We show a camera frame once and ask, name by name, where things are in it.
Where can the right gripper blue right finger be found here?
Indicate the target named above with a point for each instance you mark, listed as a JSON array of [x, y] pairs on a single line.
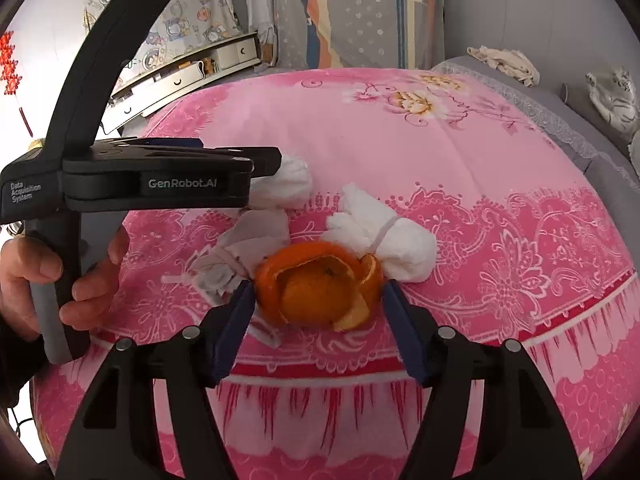
[[407, 335]]

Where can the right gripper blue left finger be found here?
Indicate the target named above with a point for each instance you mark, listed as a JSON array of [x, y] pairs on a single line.
[[228, 326]]

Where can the orange peel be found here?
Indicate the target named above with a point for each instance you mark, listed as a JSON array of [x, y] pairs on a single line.
[[319, 285]]

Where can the person's left hand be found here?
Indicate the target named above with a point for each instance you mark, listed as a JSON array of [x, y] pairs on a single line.
[[25, 261]]

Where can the grey crumpled tissue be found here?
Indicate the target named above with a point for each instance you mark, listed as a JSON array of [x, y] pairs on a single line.
[[216, 271]]

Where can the white tissue ball right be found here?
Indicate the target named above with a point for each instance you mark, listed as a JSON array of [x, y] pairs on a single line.
[[364, 225]]

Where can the white tissue ball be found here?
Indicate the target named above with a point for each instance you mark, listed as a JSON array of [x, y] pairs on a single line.
[[289, 188], [364, 225]]

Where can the white drawer cabinet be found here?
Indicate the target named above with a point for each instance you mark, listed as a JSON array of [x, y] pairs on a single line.
[[148, 93]]

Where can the white tissue ball left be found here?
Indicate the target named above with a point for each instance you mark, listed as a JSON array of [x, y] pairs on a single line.
[[289, 188]]

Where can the pink floral quilt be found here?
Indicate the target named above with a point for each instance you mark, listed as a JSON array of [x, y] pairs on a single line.
[[437, 182]]

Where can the cartoon patterned mattress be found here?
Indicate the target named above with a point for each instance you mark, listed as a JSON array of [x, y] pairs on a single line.
[[183, 26]]

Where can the grey sofa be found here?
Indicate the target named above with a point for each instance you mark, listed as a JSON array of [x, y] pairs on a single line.
[[604, 166]]

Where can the cream crumpled cloth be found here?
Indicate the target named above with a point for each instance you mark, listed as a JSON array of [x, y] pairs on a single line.
[[512, 63]]

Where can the grey cushion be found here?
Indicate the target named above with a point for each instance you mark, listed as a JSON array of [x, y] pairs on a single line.
[[577, 99]]

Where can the striped grey mattress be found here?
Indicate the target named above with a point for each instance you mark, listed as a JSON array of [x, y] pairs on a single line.
[[359, 33]]

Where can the white tiger plush toy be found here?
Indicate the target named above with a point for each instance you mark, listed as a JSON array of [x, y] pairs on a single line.
[[614, 96]]

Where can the red wall decoration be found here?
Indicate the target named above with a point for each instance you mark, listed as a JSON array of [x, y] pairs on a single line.
[[9, 76]]

